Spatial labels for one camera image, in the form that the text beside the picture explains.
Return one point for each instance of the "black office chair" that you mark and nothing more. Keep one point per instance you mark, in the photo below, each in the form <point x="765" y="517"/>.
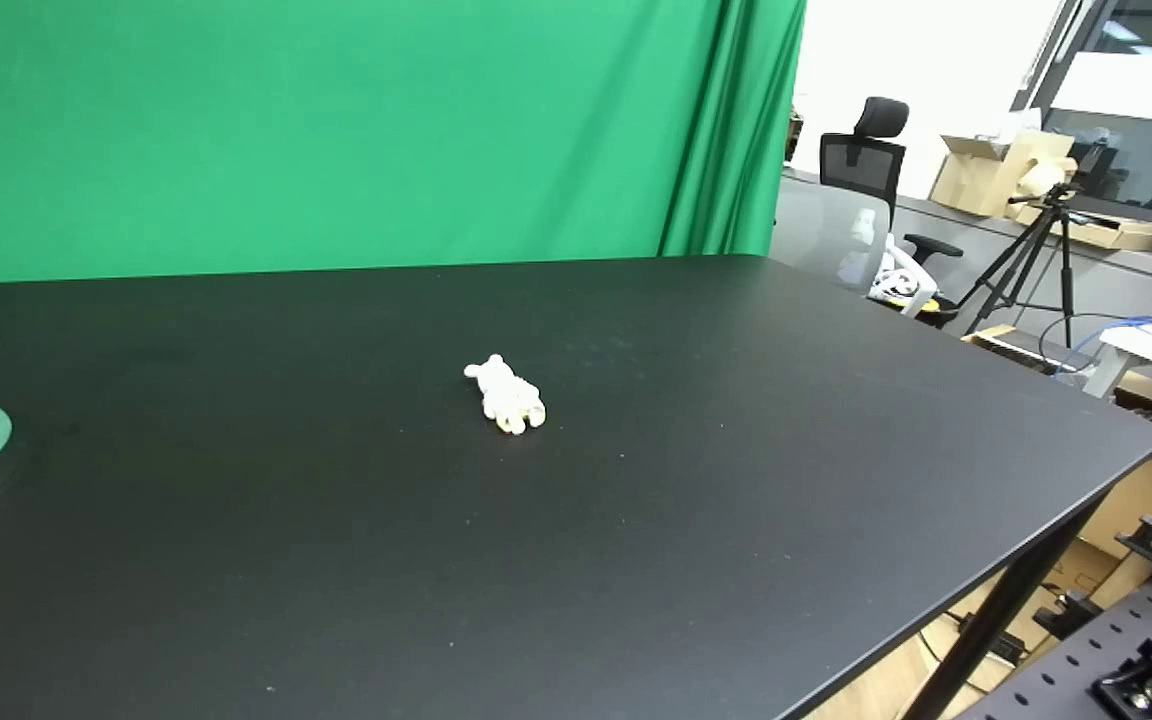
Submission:
<point x="862" y="161"/>

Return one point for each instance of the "white patterned board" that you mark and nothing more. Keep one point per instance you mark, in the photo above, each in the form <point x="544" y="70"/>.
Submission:
<point x="897" y="276"/>

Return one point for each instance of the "black table leg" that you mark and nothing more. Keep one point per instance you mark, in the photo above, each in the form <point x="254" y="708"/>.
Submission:
<point x="997" y="615"/>

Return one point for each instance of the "open cardboard box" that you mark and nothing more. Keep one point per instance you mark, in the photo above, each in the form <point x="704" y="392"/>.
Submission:
<point x="982" y="172"/>

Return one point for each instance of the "black camera tripod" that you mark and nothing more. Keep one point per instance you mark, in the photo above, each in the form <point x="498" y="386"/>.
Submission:
<point x="1061" y="261"/>

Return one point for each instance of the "white window blind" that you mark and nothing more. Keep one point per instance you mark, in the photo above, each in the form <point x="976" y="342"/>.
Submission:
<point x="1136" y="91"/>

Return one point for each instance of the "grey translucent panel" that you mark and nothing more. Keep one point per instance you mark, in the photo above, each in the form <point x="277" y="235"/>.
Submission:
<point x="821" y="226"/>

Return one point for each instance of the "black perforated breadboard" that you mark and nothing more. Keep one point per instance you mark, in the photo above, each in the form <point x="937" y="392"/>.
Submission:
<point x="1069" y="667"/>

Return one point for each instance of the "green screen curtain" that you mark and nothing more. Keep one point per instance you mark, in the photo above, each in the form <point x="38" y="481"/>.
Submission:
<point x="338" y="134"/>

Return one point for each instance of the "white plush toy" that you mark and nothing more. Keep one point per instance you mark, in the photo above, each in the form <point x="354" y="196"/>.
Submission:
<point x="511" y="398"/>

